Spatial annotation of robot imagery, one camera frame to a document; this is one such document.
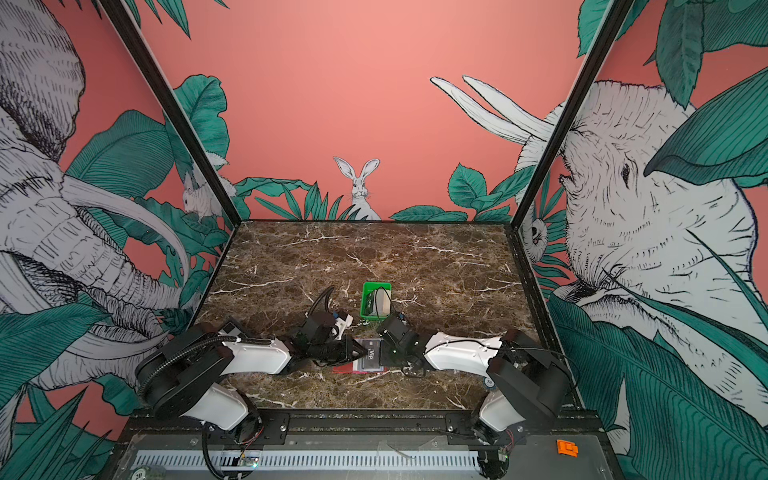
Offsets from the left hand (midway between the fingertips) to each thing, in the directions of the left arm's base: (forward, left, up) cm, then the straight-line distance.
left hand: (370, 351), depth 83 cm
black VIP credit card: (-2, 0, -3) cm, 4 cm away
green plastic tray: (+17, +1, -2) cm, 17 cm away
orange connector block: (-25, -47, -1) cm, 54 cm away
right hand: (0, -2, -2) cm, 3 cm away
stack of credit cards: (+16, -4, 0) cm, 16 cm away
